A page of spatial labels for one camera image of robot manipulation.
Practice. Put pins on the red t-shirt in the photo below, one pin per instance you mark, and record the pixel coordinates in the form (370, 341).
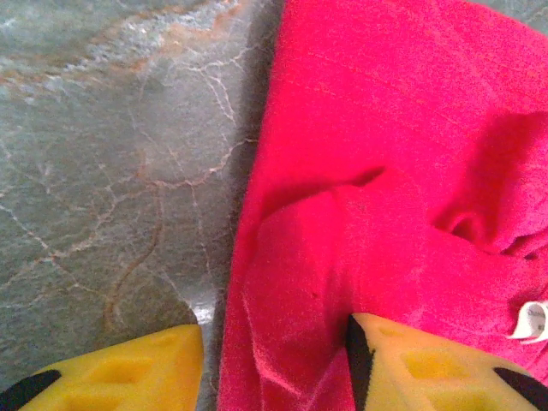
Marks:
(385, 171)

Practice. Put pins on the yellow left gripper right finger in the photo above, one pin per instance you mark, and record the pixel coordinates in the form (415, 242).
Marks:
(428, 372)

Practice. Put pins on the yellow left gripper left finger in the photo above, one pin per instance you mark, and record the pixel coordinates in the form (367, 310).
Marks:
(128, 377)

